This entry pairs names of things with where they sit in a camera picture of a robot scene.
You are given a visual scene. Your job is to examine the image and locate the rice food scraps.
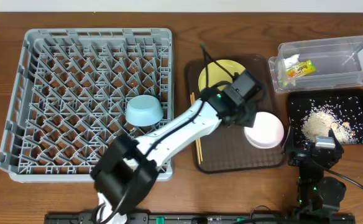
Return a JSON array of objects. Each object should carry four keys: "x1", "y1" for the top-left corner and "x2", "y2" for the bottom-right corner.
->
[{"x1": 288, "y1": 96, "x2": 363, "y2": 146}]

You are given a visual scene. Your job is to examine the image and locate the white napkin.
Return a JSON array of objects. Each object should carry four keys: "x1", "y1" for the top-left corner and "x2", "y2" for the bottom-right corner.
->
[{"x1": 277, "y1": 54, "x2": 300, "y2": 86}]

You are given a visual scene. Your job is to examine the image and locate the green snack wrapper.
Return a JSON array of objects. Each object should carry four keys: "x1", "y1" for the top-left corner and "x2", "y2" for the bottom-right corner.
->
[{"x1": 287, "y1": 60, "x2": 316, "y2": 78}]

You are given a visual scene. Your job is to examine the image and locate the light blue bowl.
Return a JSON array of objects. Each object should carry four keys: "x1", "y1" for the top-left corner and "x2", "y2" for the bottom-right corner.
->
[{"x1": 126, "y1": 95, "x2": 163, "y2": 127}]

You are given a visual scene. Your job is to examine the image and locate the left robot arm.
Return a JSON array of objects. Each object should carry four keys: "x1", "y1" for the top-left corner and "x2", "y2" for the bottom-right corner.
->
[{"x1": 90, "y1": 70, "x2": 263, "y2": 223}]

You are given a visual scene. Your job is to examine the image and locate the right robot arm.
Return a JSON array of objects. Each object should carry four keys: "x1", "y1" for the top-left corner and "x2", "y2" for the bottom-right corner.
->
[{"x1": 283, "y1": 127, "x2": 346, "y2": 215}]

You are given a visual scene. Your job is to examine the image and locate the black waste tray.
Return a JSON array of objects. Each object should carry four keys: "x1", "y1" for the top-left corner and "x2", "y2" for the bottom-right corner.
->
[{"x1": 287, "y1": 89, "x2": 363, "y2": 147}]

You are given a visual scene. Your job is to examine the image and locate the yellow plate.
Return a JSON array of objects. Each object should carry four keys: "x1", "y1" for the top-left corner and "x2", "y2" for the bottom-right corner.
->
[{"x1": 198, "y1": 60, "x2": 246, "y2": 91}]

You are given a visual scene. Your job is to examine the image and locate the dark brown serving tray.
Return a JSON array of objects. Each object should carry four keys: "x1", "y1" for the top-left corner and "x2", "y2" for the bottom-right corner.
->
[{"x1": 195, "y1": 54, "x2": 285, "y2": 174}]

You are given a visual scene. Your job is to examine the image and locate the right wooden chopstick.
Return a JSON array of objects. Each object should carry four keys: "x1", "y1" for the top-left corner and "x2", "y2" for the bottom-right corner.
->
[{"x1": 192, "y1": 91, "x2": 204, "y2": 162}]

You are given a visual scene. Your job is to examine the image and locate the clear plastic bin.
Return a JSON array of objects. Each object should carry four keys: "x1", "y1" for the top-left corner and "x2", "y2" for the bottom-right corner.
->
[{"x1": 269, "y1": 35, "x2": 363, "y2": 93}]

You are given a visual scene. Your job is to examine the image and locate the grey plastic dish rack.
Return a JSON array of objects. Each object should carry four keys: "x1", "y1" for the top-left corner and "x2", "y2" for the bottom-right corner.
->
[{"x1": 0, "y1": 28, "x2": 174, "y2": 183}]

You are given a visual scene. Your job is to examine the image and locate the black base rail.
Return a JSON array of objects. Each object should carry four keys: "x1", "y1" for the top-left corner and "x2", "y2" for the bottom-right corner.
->
[{"x1": 44, "y1": 212, "x2": 356, "y2": 224}]

